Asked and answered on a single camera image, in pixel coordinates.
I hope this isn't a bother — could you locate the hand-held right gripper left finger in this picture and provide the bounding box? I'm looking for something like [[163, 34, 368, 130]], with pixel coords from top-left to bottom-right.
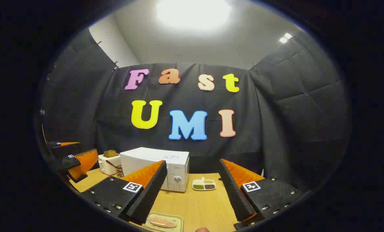
[[81, 160, 168, 225]]

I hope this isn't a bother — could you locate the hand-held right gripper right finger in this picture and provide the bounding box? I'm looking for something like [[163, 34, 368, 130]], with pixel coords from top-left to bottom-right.
[[218, 159, 305, 230]]

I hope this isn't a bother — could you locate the white microwave oven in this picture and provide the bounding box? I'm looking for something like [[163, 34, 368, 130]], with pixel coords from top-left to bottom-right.
[[120, 147, 190, 193]]

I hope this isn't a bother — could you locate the sausage bread roll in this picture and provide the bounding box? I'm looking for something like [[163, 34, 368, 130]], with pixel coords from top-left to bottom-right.
[[147, 217, 178, 228]]

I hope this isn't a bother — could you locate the pale green food tray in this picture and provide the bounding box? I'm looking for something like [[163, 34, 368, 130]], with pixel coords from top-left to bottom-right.
[[145, 212, 184, 232]]

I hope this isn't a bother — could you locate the white toaster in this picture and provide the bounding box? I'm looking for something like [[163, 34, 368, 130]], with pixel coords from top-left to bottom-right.
[[98, 153, 121, 176]]

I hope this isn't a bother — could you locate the white divided bean dish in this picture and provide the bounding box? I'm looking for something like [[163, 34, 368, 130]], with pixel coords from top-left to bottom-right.
[[192, 177, 217, 191]]

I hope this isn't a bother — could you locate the small ceiling light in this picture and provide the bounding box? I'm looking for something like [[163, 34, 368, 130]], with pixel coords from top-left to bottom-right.
[[278, 32, 293, 44]]

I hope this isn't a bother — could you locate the large ceiling light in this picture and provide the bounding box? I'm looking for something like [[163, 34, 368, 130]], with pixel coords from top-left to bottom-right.
[[156, 0, 232, 30]]

